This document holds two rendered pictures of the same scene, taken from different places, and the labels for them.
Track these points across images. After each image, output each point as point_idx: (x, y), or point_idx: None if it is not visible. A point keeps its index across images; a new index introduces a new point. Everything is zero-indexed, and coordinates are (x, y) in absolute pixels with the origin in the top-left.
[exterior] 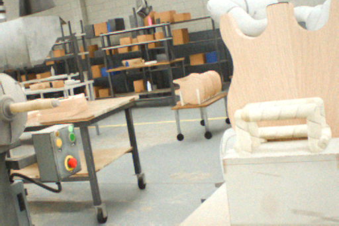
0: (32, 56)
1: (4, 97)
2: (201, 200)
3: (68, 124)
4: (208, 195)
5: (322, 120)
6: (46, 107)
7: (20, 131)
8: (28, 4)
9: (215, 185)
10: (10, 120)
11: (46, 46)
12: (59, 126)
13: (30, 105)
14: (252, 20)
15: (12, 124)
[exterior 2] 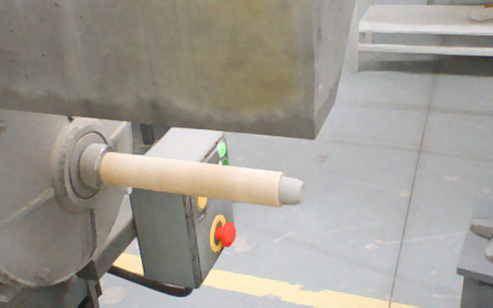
0: (319, 85)
1: (73, 134)
2: (459, 270)
3: (215, 138)
4: (468, 255)
5: None
6: (252, 201)
7: (116, 210)
8: None
9: (472, 228)
10: (93, 203)
11: (347, 4)
12: (195, 145)
13: (187, 181)
14: None
15: (98, 207)
